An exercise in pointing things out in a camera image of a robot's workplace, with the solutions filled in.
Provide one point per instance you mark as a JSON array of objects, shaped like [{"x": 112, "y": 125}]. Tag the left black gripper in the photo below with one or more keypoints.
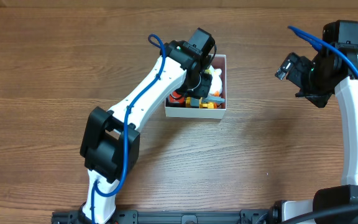
[{"x": 202, "y": 90}]

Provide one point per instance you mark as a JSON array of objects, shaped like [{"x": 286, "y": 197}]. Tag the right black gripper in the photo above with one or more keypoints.
[{"x": 313, "y": 99}]

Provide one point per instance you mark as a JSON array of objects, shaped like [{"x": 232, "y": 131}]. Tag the white plush duck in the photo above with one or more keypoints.
[{"x": 216, "y": 83}]

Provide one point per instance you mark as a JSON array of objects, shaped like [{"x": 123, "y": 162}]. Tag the yellow toy crane truck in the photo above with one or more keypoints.
[{"x": 210, "y": 102}]

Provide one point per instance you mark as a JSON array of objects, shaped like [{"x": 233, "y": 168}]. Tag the red ball toy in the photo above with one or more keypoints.
[{"x": 176, "y": 100}]

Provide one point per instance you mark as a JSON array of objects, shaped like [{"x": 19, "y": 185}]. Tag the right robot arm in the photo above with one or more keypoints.
[{"x": 332, "y": 72}]

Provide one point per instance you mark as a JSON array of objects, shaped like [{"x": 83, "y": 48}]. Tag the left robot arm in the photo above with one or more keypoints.
[{"x": 111, "y": 141}]

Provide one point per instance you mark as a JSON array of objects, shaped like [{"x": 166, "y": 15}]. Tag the white box with pink interior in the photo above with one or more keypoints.
[{"x": 220, "y": 61}]

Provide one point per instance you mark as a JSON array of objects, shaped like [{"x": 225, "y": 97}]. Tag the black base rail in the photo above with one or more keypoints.
[{"x": 245, "y": 216}]

